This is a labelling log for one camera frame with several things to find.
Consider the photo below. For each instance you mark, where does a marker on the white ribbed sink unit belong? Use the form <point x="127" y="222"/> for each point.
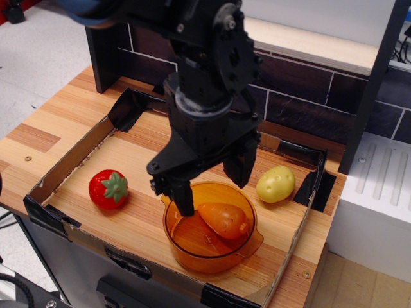
<point x="371" y="225"/>

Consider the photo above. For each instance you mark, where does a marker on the orange transparent plastic pot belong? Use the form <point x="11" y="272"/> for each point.
<point x="195" y="245"/>

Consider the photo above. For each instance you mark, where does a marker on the red toy strawberry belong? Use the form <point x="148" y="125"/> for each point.
<point x="108" y="189"/>

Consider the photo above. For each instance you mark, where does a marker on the taped cardboard fence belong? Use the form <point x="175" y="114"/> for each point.
<point x="122" y="257"/>

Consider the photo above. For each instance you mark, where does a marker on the orange toy carrot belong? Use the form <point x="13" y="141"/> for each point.
<point x="228" y="221"/>

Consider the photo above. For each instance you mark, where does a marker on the black vertical post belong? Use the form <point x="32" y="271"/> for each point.
<point x="388" y="42"/>

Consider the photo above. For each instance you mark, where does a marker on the dark tile backsplash panel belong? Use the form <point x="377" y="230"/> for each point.
<point x="310" y="82"/>

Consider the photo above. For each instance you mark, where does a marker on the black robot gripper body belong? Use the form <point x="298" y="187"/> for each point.
<point x="198" y="142"/>

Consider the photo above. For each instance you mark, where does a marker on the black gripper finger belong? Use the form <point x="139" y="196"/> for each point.
<point x="182" y="195"/>
<point x="240" y="162"/>

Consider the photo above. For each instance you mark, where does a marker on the yellow toy potato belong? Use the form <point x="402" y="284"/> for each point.
<point x="276" y="184"/>

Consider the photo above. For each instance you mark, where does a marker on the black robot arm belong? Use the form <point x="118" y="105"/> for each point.
<point x="210" y="110"/>

